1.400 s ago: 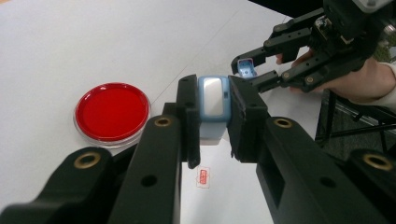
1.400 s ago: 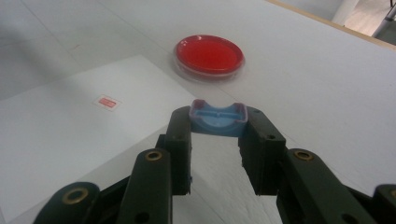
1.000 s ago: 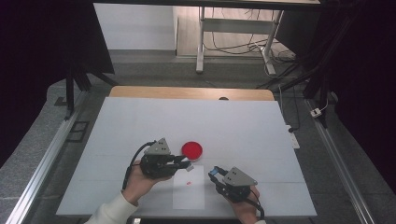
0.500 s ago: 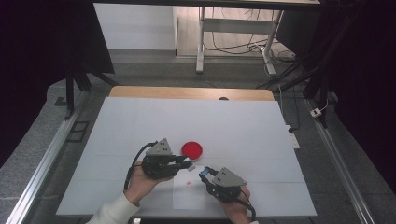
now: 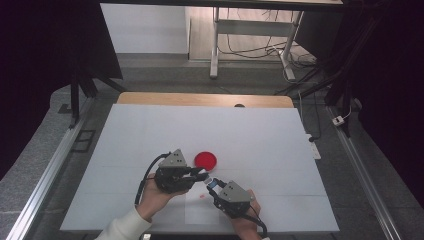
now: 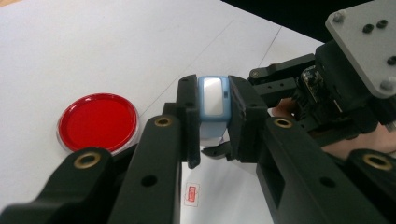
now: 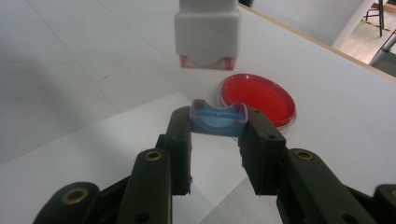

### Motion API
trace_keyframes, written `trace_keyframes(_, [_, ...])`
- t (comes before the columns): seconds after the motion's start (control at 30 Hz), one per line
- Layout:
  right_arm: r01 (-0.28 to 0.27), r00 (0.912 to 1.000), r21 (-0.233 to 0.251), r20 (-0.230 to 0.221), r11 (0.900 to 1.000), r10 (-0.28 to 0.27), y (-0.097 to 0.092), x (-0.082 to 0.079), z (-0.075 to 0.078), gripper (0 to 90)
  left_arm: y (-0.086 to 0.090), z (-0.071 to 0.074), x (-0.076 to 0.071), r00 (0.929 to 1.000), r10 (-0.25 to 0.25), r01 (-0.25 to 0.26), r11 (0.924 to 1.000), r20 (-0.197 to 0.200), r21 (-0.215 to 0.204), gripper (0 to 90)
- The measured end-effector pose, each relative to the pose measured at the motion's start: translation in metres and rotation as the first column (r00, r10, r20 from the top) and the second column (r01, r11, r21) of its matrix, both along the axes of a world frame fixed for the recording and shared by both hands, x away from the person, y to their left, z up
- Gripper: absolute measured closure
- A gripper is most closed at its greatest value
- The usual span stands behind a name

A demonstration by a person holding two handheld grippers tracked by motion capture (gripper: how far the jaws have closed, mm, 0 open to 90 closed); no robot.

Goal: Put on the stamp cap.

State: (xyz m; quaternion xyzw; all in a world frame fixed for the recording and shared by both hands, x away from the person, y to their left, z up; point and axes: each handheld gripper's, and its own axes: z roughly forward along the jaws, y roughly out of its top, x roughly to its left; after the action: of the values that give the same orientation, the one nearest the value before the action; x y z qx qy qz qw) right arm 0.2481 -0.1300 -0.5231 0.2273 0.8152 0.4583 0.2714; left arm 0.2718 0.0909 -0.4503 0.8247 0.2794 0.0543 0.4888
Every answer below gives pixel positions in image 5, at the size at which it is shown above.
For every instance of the black tripod stand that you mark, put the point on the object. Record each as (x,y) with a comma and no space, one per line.
(345,100)
(75,100)

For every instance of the black floor frame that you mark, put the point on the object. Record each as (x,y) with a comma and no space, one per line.
(76,141)

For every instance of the small white adapter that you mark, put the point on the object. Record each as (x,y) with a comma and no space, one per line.
(338,120)

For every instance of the white table cover board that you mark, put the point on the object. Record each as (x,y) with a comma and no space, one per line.
(250,140)

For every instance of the round red ink pad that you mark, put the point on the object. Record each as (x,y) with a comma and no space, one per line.
(206,160)

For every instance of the person's left hand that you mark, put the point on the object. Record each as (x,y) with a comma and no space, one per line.
(155,200)

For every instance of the white paper sheet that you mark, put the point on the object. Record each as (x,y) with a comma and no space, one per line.
(200,210)

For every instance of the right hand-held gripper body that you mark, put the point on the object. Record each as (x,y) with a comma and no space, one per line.
(235,200)

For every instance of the black plug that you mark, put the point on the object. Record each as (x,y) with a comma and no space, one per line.
(312,139)

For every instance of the black curtain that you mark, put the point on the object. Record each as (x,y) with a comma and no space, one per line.
(393,66)
(33,50)

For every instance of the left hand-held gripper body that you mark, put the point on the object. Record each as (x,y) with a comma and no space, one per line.
(171,178)

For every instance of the aluminium floor rail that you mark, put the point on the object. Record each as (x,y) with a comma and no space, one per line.
(363,180)
(50,170)

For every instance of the white desk frame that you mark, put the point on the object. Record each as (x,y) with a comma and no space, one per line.
(253,28)

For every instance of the dark round table grommet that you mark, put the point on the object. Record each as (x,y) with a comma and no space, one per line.
(239,105)

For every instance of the person's right hand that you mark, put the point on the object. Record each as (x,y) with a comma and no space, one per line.
(246,228)

